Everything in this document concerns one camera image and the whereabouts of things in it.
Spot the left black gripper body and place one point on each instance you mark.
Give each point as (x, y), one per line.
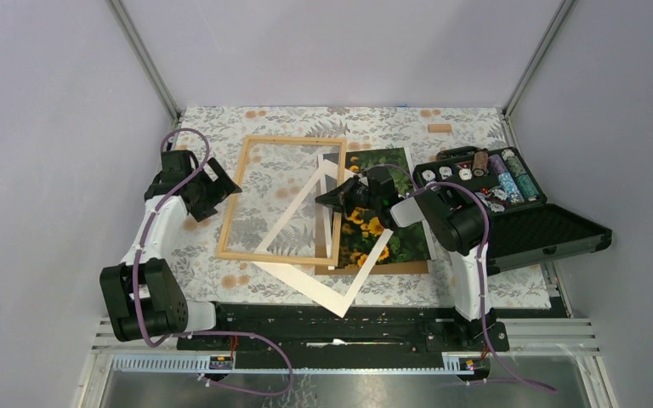
(205, 191)

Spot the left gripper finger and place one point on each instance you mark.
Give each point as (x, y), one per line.
(223, 185)
(201, 212)

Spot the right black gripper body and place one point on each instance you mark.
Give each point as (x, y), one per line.
(364, 199)

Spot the white mat board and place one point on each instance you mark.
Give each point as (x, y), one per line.
(307, 284)

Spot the wooden picture frame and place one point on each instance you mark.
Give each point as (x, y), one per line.
(275, 219)

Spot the sunflower photo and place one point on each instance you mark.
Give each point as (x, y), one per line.
(360, 231)

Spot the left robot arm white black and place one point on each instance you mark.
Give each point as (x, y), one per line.
(142, 297)

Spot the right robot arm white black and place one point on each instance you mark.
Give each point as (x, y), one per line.
(459, 221)

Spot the dark green photo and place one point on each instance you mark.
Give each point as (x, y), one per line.
(360, 160)

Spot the floral tablecloth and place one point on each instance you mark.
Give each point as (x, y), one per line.
(221, 131)

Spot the small wooden block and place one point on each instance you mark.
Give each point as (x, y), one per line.
(440, 128)

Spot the brown chip stack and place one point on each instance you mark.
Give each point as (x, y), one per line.
(480, 163)

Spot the purple chip stack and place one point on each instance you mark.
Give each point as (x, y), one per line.
(497, 165)

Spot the blue chip stack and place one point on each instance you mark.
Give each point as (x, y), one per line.
(510, 187)

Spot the black poker chip case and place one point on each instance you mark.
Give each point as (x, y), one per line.
(532, 232)

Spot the green chip stack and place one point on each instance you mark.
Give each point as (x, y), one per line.
(521, 176)

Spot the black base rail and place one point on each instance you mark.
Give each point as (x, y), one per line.
(369, 337)

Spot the grey slotted cable duct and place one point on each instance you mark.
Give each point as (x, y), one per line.
(202, 363)

